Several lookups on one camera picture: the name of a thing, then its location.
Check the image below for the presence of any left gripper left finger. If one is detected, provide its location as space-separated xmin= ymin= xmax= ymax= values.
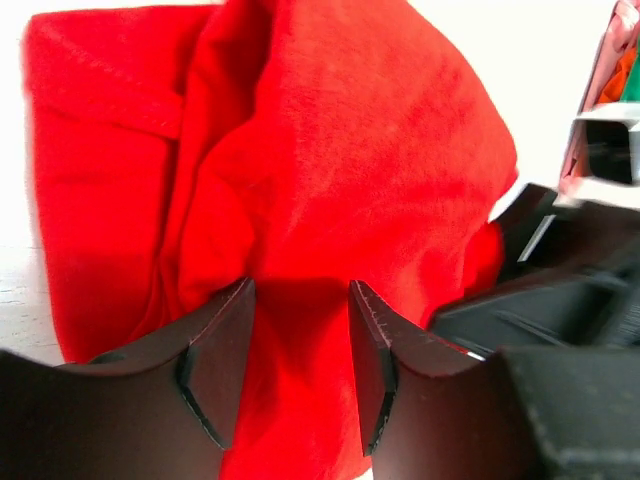
xmin=1 ymin=279 xmax=255 ymax=479

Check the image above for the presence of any red t-shirt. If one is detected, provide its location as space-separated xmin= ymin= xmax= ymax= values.
xmin=24 ymin=1 xmax=517 ymax=479

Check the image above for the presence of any folded orange t-shirt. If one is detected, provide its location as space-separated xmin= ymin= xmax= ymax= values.
xmin=597 ymin=57 xmax=633 ymax=104

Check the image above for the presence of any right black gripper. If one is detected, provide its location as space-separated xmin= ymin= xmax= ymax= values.
xmin=432 ymin=183 xmax=639 ymax=357

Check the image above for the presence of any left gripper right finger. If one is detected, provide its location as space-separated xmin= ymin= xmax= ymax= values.
xmin=348 ymin=279 xmax=640 ymax=480

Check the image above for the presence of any folded green t-shirt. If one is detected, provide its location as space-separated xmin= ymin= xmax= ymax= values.
xmin=620 ymin=55 xmax=640 ymax=102

